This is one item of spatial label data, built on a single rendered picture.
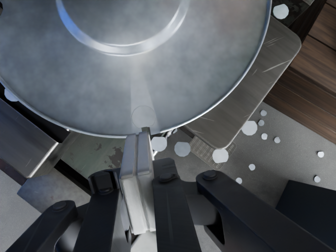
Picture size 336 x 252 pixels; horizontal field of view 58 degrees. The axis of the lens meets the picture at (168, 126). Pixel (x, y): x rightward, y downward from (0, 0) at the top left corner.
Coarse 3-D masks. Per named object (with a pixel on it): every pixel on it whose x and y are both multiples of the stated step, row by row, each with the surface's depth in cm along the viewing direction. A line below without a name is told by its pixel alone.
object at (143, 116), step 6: (138, 108) 29; (144, 108) 29; (150, 108) 29; (132, 114) 29; (138, 114) 29; (144, 114) 29; (150, 114) 29; (132, 120) 29; (138, 120) 29; (144, 120) 29; (150, 120) 29; (138, 126) 29; (144, 126) 29
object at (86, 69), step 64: (0, 0) 29; (64, 0) 29; (128, 0) 29; (192, 0) 30; (256, 0) 30; (0, 64) 29; (64, 64) 29; (128, 64) 29; (192, 64) 29; (128, 128) 28
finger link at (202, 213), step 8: (152, 160) 17; (160, 160) 16; (168, 160) 16; (160, 168) 15; (168, 168) 15; (184, 184) 13; (192, 184) 13; (184, 192) 13; (192, 192) 12; (192, 200) 12; (200, 200) 12; (208, 200) 12; (192, 208) 12; (200, 208) 12; (208, 208) 12; (216, 208) 12; (192, 216) 12; (200, 216) 12; (208, 216) 12; (216, 216) 12; (200, 224) 12; (208, 224) 12; (216, 224) 12
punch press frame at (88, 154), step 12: (168, 132) 89; (72, 144) 42; (84, 144) 42; (96, 144) 42; (108, 144) 42; (120, 144) 42; (72, 156) 42; (84, 156) 42; (96, 156) 42; (108, 156) 42; (120, 156) 42; (84, 168) 42; (96, 168) 42; (108, 168) 42
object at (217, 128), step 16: (272, 16) 30; (272, 32) 30; (288, 32) 30; (272, 48) 30; (288, 48) 30; (256, 64) 30; (272, 64) 30; (288, 64) 30; (256, 80) 29; (272, 80) 29; (240, 96) 29; (256, 96) 29; (208, 112) 29; (224, 112) 29; (240, 112) 29; (192, 128) 29; (208, 128) 29; (224, 128) 29; (240, 128) 29; (208, 144) 29; (224, 144) 29
